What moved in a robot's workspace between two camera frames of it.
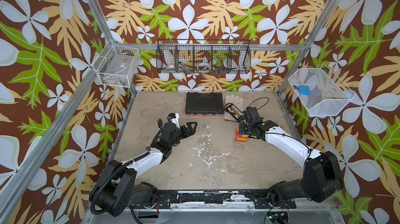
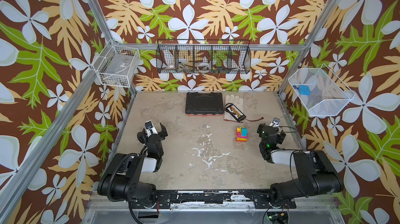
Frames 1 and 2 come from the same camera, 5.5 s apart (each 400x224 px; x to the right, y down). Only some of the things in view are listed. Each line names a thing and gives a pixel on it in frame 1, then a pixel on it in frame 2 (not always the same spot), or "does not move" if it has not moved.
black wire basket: (200, 56) does not move
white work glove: (237, 101) does not move
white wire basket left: (117, 65) does not move
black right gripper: (245, 125) → (270, 131)
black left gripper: (188, 134) → (162, 134)
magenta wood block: (241, 136) does not move
